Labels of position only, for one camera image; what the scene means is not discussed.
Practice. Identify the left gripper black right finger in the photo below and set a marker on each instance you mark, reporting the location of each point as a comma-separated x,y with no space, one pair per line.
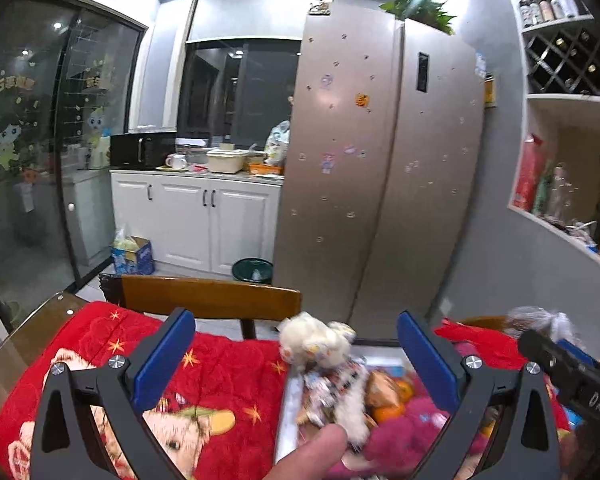
524,442

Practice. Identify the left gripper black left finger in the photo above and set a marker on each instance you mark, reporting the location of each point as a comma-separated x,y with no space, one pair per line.
66,442

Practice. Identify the orange tangerine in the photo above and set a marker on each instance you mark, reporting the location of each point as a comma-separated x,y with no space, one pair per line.
384,413

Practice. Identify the black white lace scrunchie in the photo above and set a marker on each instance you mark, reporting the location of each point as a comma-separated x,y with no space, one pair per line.
337,396

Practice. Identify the brown capybara toy keychain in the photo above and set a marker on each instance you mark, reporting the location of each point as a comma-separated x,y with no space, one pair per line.
381,390

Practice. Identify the left human hand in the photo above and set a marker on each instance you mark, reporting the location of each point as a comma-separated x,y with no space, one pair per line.
313,459

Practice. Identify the clear plastic bag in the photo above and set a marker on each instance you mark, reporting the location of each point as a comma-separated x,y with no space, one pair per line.
552,324

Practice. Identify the red bear print tablecloth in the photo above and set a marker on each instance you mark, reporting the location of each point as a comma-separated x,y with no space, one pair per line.
217,418

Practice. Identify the magenta plush bear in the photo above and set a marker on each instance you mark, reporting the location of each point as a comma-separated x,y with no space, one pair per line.
395,447

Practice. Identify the blue cardboard box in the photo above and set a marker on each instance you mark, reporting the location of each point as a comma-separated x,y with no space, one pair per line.
132,255

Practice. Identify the dark cardboard box tray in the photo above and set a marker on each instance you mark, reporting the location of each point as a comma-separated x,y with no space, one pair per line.
287,433

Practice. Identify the green trash bin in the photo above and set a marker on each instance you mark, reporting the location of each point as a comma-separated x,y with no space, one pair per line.
253,270

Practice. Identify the white kitchen cabinet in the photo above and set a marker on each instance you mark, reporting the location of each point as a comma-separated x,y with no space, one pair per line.
198,222

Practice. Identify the white plush bunny toy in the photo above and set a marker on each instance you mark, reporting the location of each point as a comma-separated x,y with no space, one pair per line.
305,341

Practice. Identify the red gift box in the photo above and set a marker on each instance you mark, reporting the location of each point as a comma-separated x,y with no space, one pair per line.
533,158

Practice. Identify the white mug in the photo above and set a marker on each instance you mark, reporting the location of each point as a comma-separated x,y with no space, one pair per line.
177,162

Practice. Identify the black microwave oven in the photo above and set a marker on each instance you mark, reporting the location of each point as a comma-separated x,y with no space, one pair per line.
141,151

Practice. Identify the cream plastic basin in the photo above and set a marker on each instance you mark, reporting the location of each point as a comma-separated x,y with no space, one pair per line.
226,162

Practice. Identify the silver double door refrigerator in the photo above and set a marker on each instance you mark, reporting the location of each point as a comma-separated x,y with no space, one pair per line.
385,134

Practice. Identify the potted green plant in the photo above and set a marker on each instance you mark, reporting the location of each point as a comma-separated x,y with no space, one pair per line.
427,12

